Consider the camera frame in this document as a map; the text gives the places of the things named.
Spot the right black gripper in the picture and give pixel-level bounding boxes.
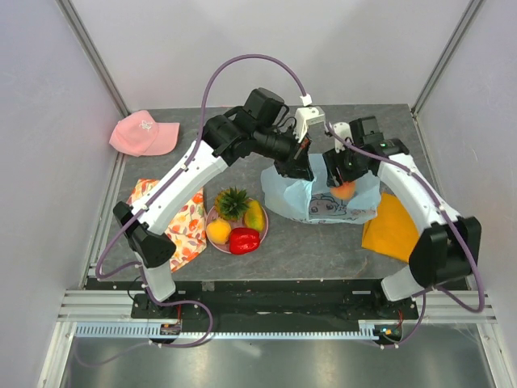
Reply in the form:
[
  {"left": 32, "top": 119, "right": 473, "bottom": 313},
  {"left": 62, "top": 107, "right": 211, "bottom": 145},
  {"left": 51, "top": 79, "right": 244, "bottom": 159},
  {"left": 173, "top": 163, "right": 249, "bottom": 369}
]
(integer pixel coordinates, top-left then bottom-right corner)
[{"left": 322, "top": 141, "right": 368, "bottom": 188}]

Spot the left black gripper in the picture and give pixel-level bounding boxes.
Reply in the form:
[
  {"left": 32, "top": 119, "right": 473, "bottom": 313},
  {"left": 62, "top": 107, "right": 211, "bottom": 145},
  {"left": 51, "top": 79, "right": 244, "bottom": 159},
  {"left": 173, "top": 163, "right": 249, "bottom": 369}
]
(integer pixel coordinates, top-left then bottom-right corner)
[{"left": 254, "top": 125, "right": 315, "bottom": 182}]

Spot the fake peach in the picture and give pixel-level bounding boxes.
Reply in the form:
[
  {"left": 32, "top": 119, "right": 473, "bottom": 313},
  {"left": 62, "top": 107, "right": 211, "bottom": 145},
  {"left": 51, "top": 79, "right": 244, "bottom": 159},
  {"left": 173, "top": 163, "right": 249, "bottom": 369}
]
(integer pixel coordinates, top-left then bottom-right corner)
[
  {"left": 206, "top": 218, "right": 232, "bottom": 245},
  {"left": 330, "top": 181, "right": 356, "bottom": 200}
]

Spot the light blue plastic bag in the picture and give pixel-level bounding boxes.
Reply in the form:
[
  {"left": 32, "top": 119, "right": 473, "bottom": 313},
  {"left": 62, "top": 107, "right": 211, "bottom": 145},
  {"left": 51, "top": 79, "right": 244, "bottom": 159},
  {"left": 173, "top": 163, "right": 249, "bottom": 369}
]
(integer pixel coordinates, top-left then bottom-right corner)
[{"left": 261, "top": 154, "right": 381, "bottom": 224}]

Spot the fake mango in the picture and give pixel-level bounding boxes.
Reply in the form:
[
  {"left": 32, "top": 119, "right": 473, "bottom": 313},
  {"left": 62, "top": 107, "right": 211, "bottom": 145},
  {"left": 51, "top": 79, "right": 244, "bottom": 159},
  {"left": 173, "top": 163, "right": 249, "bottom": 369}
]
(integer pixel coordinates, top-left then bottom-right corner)
[{"left": 244, "top": 200, "right": 265, "bottom": 233}]

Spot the fake pineapple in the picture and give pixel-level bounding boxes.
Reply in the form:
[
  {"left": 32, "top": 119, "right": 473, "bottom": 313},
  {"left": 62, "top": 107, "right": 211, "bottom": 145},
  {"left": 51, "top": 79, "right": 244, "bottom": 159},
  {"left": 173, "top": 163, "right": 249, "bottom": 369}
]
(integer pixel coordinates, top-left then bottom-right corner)
[{"left": 214, "top": 188, "right": 249, "bottom": 221}]

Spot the fake red pepper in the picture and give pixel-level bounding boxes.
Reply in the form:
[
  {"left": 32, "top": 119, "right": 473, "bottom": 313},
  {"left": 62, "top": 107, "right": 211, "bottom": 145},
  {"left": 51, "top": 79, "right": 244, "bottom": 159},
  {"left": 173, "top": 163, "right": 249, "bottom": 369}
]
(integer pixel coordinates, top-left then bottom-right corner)
[{"left": 229, "top": 227, "right": 261, "bottom": 255}]

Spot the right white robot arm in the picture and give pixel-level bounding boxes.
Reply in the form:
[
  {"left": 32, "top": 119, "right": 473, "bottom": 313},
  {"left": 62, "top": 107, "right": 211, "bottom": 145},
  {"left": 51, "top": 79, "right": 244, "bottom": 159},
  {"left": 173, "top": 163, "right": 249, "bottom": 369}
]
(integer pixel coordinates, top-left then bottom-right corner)
[{"left": 323, "top": 116, "right": 485, "bottom": 318}]

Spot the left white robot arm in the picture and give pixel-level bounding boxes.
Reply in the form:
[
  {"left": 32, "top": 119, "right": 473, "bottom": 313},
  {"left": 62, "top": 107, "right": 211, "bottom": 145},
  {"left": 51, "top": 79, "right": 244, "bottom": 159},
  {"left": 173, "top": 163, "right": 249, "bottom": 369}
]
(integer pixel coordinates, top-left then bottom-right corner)
[{"left": 113, "top": 88, "right": 325, "bottom": 318}]

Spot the orange folded cloth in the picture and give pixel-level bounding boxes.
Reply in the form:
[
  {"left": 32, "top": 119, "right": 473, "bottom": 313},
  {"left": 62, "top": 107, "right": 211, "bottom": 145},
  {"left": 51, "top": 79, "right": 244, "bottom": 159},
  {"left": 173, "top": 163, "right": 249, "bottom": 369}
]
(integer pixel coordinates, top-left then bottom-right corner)
[{"left": 361, "top": 192, "right": 419, "bottom": 263}]

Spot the floral patterned cloth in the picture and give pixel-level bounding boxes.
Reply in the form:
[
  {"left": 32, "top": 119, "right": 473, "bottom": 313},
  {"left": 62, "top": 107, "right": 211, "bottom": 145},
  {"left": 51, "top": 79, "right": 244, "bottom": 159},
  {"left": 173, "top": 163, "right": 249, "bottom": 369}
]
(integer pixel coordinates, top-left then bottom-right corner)
[{"left": 127, "top": 178, "right": 209, "bottom": 272}]

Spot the pink cap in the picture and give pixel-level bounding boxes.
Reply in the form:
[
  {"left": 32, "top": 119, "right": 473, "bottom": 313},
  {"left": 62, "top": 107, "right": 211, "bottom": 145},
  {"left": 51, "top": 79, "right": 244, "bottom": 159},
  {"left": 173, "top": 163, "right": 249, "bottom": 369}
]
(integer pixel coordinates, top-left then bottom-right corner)
[{"left": 109, "top": 110, "right": 180, "bottom": 157}]

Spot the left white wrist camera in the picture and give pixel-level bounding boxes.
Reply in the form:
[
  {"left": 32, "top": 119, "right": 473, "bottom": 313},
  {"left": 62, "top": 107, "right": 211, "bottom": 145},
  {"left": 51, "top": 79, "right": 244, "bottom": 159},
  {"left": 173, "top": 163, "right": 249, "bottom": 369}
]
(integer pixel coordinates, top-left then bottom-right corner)
[{"left": 293, "top": 94, "right": 326, "bottom": 143}]

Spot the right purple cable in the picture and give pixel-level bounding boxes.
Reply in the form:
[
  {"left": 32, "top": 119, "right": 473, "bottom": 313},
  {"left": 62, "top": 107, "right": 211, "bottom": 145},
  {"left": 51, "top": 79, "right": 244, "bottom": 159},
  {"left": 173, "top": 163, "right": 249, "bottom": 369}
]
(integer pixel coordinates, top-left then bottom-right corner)
[{"left": 325, "top": 123, "right": 486, "bottom": 351}]

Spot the purple cable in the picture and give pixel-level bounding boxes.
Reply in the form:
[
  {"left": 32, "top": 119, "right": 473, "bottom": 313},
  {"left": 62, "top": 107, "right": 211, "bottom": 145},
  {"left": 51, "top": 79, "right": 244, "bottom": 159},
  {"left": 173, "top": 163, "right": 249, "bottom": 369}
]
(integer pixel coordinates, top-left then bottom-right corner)
[
  {"left": 325, "top": 123, "right": 486, "bottom": 351},
  {"left": 95, "top": 54, "right": 312, "bottom": 282}
]

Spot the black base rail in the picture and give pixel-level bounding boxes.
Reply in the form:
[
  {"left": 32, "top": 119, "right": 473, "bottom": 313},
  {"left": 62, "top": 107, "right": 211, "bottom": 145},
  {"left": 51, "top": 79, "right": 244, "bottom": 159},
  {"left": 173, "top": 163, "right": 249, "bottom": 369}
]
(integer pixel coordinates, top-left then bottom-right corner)
[{"left": 131, "top": 278, "right": 417, "bottom": 324}]

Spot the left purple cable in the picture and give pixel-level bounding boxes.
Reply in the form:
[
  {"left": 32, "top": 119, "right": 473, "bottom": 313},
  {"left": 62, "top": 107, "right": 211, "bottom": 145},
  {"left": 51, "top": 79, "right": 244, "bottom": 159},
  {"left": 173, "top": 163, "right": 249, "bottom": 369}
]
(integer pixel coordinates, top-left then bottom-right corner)
[{"left": 95, "top": 54, "right": 312, "bottom": 282}]

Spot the slotted cable duct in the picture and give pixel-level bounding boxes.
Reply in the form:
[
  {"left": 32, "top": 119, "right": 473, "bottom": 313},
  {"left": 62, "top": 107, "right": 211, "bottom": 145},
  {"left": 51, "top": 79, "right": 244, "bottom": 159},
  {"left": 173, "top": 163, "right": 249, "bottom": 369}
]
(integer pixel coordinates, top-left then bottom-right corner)
[{"left": 74, "top": 321, "right": 396, "bottom": 340}]

